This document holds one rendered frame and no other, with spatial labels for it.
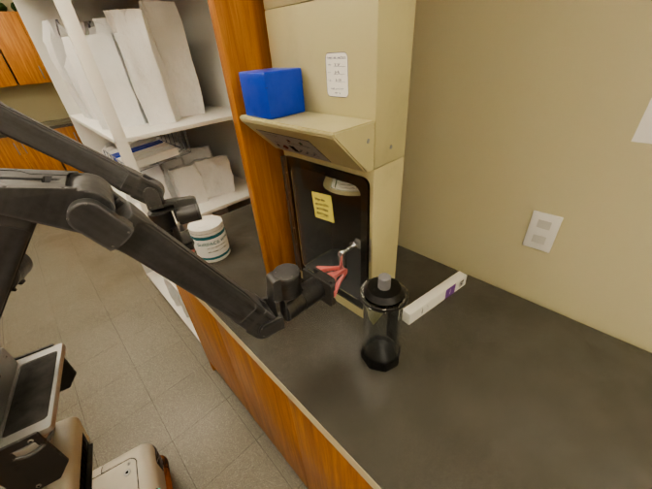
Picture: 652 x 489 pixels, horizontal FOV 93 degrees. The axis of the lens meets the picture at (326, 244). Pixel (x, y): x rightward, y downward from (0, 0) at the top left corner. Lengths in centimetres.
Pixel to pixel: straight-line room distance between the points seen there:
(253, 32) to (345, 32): 30
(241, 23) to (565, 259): 103
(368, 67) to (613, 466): 88
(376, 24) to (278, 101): 24
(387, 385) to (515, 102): 78
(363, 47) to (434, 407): 76
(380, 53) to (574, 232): 69
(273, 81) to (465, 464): 85
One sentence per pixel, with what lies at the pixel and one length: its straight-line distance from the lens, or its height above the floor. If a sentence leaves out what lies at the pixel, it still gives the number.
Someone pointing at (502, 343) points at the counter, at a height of 94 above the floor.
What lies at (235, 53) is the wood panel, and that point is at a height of 163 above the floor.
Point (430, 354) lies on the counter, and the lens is 90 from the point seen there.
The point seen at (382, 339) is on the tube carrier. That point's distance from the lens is 76.
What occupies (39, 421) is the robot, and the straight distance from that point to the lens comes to 92.
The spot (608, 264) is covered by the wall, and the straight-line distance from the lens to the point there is 107.
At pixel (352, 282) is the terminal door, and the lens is 88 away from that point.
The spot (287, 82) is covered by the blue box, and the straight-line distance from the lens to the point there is 75.
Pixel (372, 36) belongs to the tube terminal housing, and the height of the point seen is 165.
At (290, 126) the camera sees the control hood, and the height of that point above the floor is 151.
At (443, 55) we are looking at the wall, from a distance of 106.
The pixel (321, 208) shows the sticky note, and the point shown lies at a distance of 83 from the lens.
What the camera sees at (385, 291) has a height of 118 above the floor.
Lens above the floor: 164
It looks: 33 degrees down
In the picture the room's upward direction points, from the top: 4 degrees counter-clockwise
